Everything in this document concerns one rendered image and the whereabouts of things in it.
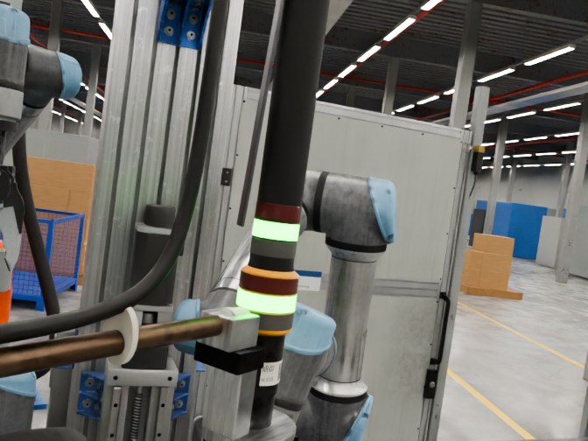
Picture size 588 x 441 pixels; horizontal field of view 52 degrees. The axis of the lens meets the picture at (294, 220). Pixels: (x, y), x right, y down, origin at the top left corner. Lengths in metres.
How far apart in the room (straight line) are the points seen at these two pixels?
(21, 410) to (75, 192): 7.31
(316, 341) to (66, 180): 7.81
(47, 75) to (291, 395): 0.65
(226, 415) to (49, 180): 8.10
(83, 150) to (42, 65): 9.91
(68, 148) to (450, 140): 8.93
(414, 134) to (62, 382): 1.70
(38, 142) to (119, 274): 9.90
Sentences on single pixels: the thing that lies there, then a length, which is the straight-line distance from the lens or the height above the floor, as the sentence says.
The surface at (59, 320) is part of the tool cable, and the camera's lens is 0.32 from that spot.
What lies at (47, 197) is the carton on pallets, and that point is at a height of 1.09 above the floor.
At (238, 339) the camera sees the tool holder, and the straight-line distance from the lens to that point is 0.41.
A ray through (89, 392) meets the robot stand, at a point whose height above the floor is 1.18.
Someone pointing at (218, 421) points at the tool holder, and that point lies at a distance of 0.44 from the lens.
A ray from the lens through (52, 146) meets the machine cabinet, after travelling 11.07.
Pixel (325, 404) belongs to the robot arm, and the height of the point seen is 1.25.
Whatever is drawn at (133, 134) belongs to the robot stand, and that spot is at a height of 1.71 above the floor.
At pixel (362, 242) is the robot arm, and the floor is 1.56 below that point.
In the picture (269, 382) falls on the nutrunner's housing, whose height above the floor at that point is 1.50.
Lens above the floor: 1.64
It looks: 3 degrees down
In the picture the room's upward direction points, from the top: 8 degrees clockwise
